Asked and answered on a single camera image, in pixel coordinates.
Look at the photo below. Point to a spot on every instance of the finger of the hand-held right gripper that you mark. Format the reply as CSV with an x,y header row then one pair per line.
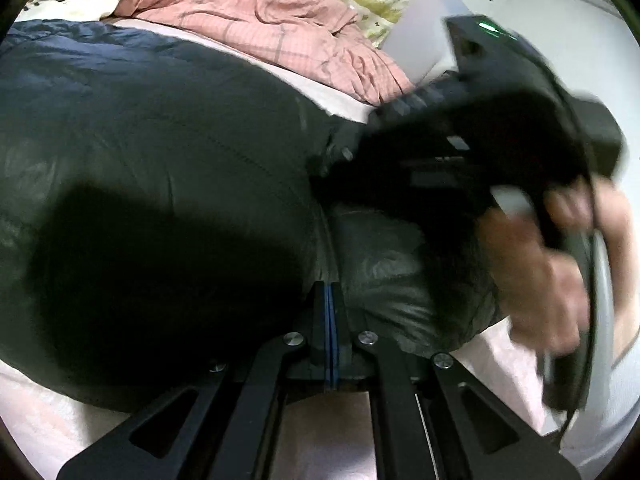
x,y
345,145

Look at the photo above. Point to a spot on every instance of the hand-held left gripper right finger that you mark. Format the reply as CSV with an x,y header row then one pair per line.
x,y
340,340

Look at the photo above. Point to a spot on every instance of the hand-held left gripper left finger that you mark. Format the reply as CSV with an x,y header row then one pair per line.
x,y
320,340

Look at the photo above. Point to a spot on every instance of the black puffer jacket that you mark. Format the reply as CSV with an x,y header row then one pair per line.
x,y
150,160

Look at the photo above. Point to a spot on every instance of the person's right forearm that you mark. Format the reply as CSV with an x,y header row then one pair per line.
x,y
622,270

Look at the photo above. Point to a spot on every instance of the person's right hand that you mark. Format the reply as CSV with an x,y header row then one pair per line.
x,y
530,270

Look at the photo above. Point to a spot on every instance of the pink checked quilt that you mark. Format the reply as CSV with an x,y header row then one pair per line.
x,y
275,15

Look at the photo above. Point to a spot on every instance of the person's white top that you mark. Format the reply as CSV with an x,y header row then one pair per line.
x,y
600,435

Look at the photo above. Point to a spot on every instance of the pink bed sheet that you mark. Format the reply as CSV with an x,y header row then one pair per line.
x,y
50,420

